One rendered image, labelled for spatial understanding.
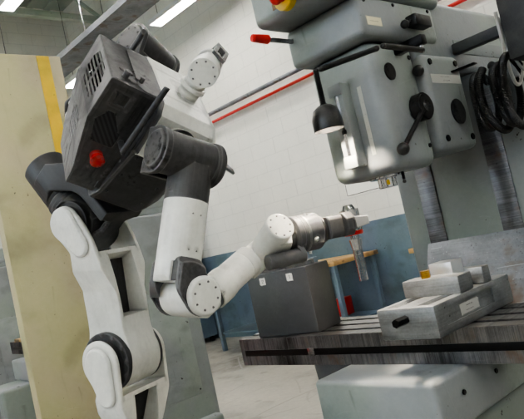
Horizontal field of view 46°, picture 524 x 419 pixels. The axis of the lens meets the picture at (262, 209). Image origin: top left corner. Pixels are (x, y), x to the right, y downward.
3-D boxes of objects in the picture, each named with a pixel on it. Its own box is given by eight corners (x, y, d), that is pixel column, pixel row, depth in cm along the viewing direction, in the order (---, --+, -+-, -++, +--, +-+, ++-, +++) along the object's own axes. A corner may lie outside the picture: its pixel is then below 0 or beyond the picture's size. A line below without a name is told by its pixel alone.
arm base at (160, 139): (149, 186, 118) (170, 131, 116) (127, 165, 128) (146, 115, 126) (214, 204, 126) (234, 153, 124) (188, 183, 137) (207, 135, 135)
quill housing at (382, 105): (399, 169, 142) (368, 37, 144) (333, 188, 157) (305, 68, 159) (442, 163, 155) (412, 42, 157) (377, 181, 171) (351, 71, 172)
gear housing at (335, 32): (365, 33, 140) (355, -8, 141) (292, 71, 158) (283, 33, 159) (441, 42, 163) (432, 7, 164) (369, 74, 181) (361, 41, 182)
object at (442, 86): (446, 150, 154) (422, 51, 156) (369, 172, 172) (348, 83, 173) (481, 145, 167) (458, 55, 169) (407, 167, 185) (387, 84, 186)
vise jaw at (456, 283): (461, 293, 135) (457, 275, 136) (405, 298, 146) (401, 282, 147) (474, 288, 139) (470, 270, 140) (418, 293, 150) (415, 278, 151)
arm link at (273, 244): (285, 228, 147) (244, 237, 141) (303, 203, 139) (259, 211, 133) (305, 268, 142) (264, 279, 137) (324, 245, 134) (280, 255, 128)
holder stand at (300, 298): (319, 332, 169) (303, 261, 170) (259, 338, 182) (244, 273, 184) (341, 322, 178) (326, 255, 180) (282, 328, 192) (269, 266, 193)
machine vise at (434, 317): (441, 338, 127) (428, 287, 127) (383, 341, 138) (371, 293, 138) (514, 301, 151) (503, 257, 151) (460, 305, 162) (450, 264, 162)
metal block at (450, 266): (456, 287, 143) (450, 261, 143) (433, 288, 147) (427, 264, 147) (467, 282, 146) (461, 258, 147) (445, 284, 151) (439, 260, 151)
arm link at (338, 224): (352, 202, 142) (310, 210, 136) (361, 243, 142) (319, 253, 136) (322, 210, 153) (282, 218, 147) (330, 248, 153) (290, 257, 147)
